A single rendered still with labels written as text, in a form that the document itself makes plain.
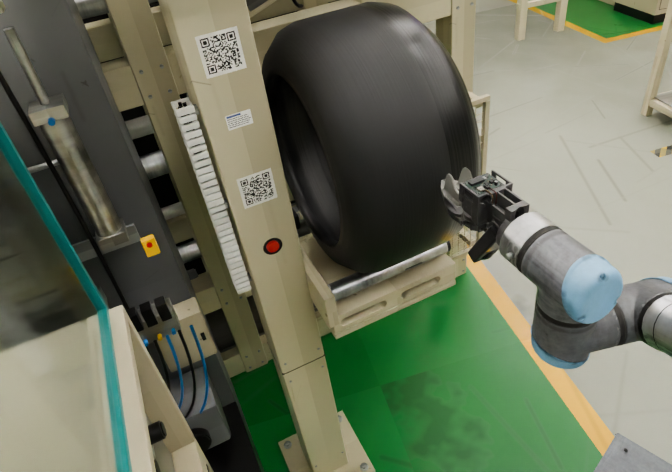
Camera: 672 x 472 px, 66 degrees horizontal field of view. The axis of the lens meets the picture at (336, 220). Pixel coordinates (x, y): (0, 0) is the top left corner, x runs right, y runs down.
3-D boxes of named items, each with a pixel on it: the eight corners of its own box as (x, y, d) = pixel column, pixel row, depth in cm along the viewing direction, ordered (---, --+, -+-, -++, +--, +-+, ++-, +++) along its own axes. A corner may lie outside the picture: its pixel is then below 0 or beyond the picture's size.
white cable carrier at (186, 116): (238, 295, 123) (174, 111, 94) (232, 282, 126) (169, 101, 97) (256, 287, 124) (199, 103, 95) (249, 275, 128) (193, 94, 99)
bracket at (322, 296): (329, 329, 124) (324, 300, 118) (274, 239, 154) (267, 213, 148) (342, 323, 125) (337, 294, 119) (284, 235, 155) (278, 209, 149)
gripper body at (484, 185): (491, 167, 91) (541, 200, 82) (489, 206, 96) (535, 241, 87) (455, 181, 89) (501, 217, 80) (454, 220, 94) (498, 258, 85)
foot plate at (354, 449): (305, 510, 174) (304, 507, 172) (278, 443, 194) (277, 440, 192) (375, 471, 181) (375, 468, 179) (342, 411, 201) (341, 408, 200)
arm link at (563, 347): (613, 364, 83) (629, 313, 75) (544, 380, 83) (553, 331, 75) (582, 320, 90) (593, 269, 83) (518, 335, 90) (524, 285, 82)
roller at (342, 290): (322, 293, 129) (330, 307, 126) (321, 283, 126) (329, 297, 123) (440, 242, 138) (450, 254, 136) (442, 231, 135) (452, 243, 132)
